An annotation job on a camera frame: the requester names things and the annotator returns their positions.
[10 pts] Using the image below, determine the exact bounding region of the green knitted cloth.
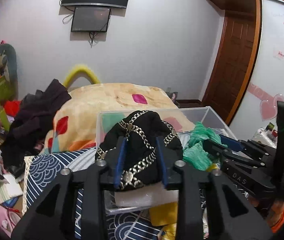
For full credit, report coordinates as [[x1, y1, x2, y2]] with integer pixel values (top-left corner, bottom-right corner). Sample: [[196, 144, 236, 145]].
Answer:
[[183, 122, 226, 171]]

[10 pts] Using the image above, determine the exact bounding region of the black chain-trimmed hat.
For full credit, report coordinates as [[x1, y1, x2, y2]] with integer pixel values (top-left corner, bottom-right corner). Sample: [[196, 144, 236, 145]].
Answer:
[[95, 110, 182, 191]]

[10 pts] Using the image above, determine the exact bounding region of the clear plastic storage box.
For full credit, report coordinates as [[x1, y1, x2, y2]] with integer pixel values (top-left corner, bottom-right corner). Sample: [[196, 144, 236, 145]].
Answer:
[[96, 107, 235, 215]]

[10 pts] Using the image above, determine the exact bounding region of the white foam block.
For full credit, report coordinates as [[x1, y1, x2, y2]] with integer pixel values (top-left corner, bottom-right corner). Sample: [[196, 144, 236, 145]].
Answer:
[[114, 182, 179, 207]]

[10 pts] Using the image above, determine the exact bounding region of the yellow rectangular sponge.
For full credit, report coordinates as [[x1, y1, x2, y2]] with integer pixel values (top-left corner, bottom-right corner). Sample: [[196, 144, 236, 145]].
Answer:
[[149, 202, 178, 226]]

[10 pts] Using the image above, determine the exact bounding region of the beige floral blanket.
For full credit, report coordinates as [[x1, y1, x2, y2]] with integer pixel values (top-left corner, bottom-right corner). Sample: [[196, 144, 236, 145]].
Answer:
[[41, 83, 195, 154]]

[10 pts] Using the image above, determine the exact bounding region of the blue white patterned tablecloth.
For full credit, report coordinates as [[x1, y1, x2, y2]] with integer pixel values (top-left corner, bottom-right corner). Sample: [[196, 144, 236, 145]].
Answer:
[[21, 147, 210, 240]]

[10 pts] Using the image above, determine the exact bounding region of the brown wooden door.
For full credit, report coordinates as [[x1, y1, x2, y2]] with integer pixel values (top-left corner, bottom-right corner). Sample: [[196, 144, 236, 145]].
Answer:
[[199, 0, 284, 126]]

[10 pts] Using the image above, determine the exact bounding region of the dark clothes pile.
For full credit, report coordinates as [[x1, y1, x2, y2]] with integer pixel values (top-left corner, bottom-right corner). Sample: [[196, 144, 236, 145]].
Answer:
[[0, 79, 71, 169]]

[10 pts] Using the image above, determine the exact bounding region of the yellow curved chair back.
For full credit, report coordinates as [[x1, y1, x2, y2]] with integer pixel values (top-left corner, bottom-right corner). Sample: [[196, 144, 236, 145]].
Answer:
[[62, 64, 101, 88]]

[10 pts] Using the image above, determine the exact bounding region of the small wall monitor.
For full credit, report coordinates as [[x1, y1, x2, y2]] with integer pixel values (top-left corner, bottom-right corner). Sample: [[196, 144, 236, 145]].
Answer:
[[71, 7, 112, 33]]

